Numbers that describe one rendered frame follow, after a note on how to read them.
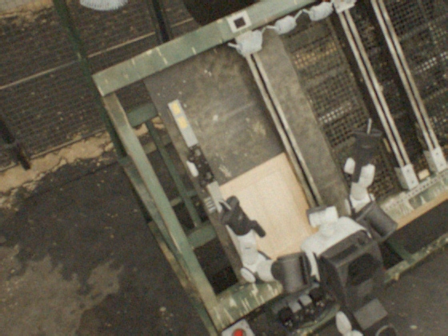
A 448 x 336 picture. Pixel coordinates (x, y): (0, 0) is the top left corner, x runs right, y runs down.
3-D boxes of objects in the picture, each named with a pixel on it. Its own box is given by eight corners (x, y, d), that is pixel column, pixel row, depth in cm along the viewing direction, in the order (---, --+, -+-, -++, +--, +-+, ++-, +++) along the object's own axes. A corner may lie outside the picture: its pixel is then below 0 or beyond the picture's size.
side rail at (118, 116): (202, 303, 284) (207, 310, 273) (99, 98, 264) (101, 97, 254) (213, 297, 285) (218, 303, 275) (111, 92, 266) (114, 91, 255)
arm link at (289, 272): (292, 284, 246) (309, 284, 234) (274, 290, 242) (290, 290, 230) (286, 257, 248) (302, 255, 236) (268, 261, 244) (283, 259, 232)
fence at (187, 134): (250, 279, 285) (253, 282, 282) (166, 104, 268) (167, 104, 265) (258, 274, 287) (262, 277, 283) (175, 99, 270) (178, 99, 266)
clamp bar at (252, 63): (318, 238, 297) (339, 249, 274) (220, 22, 276) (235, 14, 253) (334, 229, 300) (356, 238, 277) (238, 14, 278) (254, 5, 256)
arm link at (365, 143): (383, 138, 245) (378, 162, 251) (381, 126, 253) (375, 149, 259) (354, 136, 244) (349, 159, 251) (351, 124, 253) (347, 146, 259)
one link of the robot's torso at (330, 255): (408, 292, 243) (389, 223, 229) (342, 337, 233) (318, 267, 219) (366, 261, 269) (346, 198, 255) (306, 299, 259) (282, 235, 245)
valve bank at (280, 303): (282, 348, 292) (278, 326, 275) (268, 326, 301) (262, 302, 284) (362, 295, 306) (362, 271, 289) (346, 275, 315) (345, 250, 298)
